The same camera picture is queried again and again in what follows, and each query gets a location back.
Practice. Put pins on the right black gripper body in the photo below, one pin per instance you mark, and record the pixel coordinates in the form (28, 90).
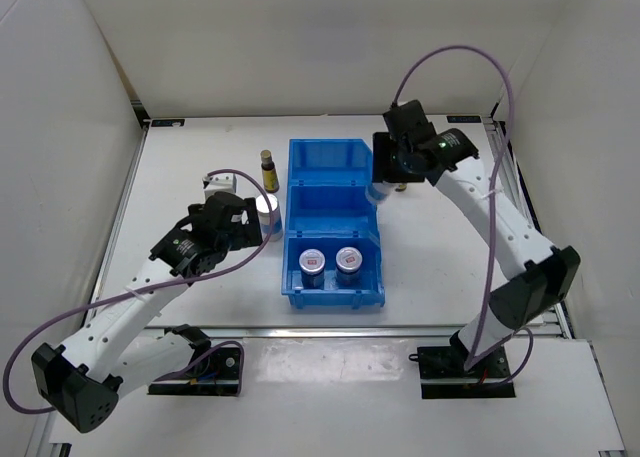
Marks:
(401, 167)

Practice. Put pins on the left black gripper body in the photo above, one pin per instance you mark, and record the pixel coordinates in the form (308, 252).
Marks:
(233, 240)

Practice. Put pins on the white blue can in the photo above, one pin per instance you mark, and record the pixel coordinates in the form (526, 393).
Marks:
(377, 192)
(269, 214)

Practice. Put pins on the grey-lid spice jar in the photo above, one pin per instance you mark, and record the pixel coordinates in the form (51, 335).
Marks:
(312, 267)
(349, 262)

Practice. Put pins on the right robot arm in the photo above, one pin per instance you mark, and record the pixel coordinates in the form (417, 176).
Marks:
(538, 273)

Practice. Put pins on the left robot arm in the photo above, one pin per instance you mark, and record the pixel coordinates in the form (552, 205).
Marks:
(85, 375)

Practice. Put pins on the blue plastic bin rear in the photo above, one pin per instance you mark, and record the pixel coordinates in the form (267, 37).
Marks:
(329, 161)

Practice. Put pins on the blue plastic bin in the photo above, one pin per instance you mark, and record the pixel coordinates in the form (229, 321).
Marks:
(366, 290)
(336, 210)
(329, 161)

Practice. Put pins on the black label right corner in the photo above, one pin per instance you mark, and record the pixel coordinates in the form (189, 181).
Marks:
(463, 119)

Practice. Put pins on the black label corner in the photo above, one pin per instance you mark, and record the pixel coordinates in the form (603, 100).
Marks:
(463, 119)
(167, 123)

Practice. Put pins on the brown bottle left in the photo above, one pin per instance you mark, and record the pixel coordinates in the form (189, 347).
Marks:
(269, 172)

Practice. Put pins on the blue plastic bin middle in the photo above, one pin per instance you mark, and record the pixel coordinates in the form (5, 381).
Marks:
(336, 210)

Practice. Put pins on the black label left corner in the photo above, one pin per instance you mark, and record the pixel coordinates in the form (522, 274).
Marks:
(167, 123)

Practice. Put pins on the blue plastic bin front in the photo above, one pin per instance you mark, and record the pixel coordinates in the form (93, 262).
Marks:
(366, 290)

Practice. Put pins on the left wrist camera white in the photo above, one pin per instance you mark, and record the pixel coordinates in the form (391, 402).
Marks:
(219, 187)

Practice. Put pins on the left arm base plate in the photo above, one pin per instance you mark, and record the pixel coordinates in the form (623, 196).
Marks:
(219, 374)

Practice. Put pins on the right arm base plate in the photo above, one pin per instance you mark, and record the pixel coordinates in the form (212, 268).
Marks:
(442, 376)

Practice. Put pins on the aluminium frame rail front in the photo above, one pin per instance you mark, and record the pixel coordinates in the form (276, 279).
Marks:
(439, 332)

